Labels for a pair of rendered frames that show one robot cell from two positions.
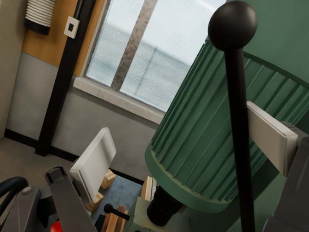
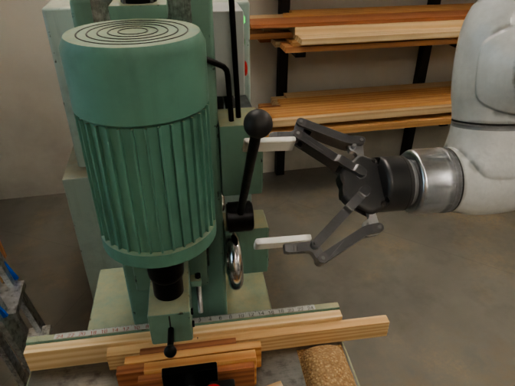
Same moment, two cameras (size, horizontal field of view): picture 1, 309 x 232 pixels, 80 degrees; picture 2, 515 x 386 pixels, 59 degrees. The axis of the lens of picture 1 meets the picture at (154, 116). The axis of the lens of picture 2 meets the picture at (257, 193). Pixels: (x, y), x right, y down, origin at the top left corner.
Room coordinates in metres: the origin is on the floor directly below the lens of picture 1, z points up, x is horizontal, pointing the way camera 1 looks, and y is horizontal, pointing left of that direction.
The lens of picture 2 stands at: (0.18, 0.48, 1.63)
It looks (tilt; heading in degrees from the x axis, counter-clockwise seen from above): 32 degrees down; 268
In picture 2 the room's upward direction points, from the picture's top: straight up
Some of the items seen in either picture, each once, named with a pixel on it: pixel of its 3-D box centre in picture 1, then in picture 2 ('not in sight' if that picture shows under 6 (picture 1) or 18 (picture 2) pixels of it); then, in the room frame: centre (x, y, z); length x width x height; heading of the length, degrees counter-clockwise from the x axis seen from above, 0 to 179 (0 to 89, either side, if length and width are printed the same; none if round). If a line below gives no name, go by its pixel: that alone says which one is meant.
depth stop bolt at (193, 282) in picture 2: not in sight; (197, 293); (0.27, -0.17, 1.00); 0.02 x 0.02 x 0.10; 7
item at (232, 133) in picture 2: not in sight; (240, 151); (0.19, -0.33, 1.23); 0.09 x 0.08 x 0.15; 97
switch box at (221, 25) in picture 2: not in sight; (226, 49); (0.21, -0.44, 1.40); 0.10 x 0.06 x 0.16; 97
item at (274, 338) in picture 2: not in sight; (253, 341); (0.17, -0.12, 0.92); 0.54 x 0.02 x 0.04; 7
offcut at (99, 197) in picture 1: (93, 200); not in sight; (0.40, 0.04, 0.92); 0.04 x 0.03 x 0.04; 163
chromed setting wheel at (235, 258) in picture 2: not in sight; (234, 260); (0.20, -0.25, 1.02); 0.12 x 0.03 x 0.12; 97
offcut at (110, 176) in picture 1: (106, 178); not in sight; (0.50, 0.05, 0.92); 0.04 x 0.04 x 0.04; 65
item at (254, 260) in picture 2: not in sight; (246, 242); (0.18, -0.30, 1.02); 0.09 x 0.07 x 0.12; 7
